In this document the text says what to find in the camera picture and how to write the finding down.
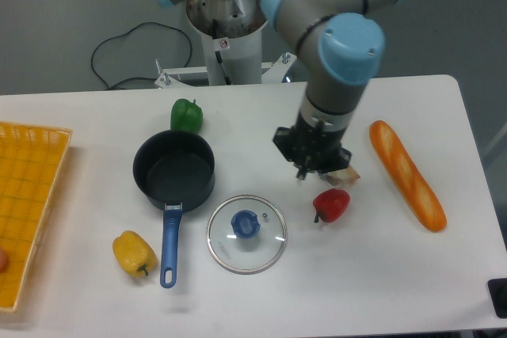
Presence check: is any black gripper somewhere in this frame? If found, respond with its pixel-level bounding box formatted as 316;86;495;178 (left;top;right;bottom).
273;110;352;180

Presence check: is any toast slice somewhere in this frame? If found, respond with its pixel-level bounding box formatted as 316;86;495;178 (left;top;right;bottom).
318;165;360;189

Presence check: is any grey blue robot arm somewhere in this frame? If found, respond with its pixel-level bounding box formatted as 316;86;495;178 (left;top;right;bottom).
157;0;402;179

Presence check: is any red bell pepper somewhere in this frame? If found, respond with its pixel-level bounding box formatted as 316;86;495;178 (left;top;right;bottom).
312;188;351;223

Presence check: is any glass pot lid blue knob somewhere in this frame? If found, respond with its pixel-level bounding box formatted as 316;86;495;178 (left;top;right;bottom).
206;195;288;275

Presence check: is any orange baguette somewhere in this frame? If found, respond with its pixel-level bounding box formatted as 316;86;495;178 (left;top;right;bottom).
369;120;447;233

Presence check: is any green bell pepper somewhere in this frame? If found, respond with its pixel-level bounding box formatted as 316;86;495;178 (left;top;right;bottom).
170;98;204;133

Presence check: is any yellow bell pepper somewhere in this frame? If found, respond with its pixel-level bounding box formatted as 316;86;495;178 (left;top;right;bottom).
112;230;158;278

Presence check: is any black device at table edge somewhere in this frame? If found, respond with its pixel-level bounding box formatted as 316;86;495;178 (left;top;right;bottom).
487;278;507;319

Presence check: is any yellow woven basket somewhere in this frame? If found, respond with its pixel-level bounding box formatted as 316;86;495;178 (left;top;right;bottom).
1;121;72;313

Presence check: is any dark saucepan blue handle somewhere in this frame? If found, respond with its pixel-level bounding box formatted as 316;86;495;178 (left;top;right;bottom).
132;131;215;289

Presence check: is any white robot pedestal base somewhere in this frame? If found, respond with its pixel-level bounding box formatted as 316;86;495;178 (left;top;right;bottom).
153;0;298;89

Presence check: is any black cable on floor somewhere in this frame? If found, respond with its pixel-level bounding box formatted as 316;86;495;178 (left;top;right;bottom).
90;21;193;90

